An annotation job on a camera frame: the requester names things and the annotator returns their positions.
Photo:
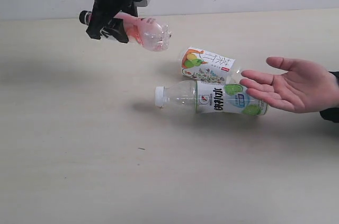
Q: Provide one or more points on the person's open hand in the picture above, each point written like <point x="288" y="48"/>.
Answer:
<point x="300" y="89"/>

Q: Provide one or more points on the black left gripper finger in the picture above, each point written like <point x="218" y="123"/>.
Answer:
<point x="99" y="20"/>
<point x="115" y="31"/>

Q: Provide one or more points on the black sleeve forearm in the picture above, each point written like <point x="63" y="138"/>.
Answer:
<point x="330" y="113"/>

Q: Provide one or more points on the pink label bottle black cap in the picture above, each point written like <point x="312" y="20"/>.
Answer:
<point x="145" y="31"/>

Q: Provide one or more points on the lime label bottle white cap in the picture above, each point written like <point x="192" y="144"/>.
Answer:
<point x="203" y="97"/>

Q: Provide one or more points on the tea bottle orange green label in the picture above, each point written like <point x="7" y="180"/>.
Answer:
<point x="209" y="67"/>

